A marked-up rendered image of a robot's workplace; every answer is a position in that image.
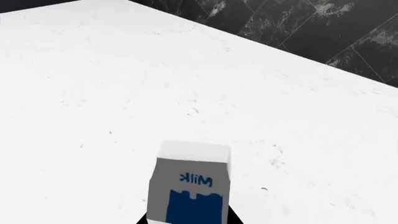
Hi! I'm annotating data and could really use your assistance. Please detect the white and blue milk carton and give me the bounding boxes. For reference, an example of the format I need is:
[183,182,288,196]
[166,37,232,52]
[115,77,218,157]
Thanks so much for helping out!
[146,139,232,224]

